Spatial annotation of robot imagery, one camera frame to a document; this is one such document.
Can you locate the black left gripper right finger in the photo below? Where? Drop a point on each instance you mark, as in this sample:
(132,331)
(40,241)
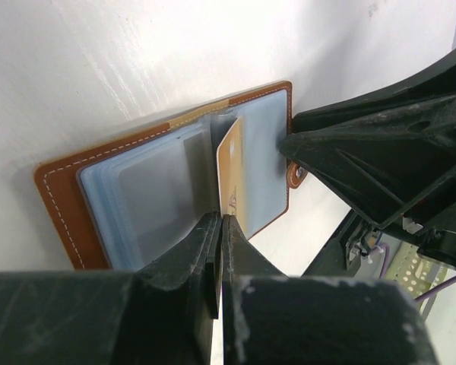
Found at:
(270,318)

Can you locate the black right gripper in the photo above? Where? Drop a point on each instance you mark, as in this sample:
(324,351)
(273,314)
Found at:
(399,162)

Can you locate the brown leather card holder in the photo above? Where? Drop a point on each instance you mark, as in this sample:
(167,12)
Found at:
(122,203)

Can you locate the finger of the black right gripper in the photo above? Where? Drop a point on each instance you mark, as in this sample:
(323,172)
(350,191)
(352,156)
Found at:
(437,80)

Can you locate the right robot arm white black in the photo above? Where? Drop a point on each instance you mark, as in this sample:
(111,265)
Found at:
(395,255)

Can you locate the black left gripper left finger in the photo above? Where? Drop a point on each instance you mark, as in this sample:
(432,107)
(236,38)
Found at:
(161,314)

